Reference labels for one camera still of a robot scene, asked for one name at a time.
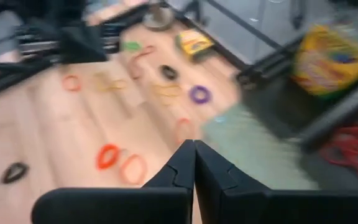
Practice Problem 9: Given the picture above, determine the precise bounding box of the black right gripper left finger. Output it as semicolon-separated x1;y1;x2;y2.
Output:
141;139;196;191

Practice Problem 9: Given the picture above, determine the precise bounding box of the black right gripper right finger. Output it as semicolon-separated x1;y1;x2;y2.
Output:
195;139;270;224

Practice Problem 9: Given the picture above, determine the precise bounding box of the green spiral coil keyring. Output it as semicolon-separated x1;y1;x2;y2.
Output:
120;40;143;53

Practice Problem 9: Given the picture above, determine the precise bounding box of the purple spiral coil keyring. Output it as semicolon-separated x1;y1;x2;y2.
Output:
188;85;213;105

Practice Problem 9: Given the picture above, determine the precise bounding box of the orange spiral coil keyring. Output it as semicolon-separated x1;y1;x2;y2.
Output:
96;142;121;171

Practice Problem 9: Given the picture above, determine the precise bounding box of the black spiral coil keyring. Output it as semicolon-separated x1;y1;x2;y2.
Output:
159;64;179;81
0;161;30;185

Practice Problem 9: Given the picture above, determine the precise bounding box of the yellow green crayon box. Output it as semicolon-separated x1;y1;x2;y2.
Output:
175;29;216;62
292;23;358;97

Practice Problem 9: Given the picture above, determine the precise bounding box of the pile of red rubber bands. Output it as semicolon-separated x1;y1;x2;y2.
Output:
319;123;358;175

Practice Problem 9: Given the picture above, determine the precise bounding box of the orange rubber band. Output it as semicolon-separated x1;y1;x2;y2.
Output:
61;73;83;93
119;153;148;185
175;117;195;144

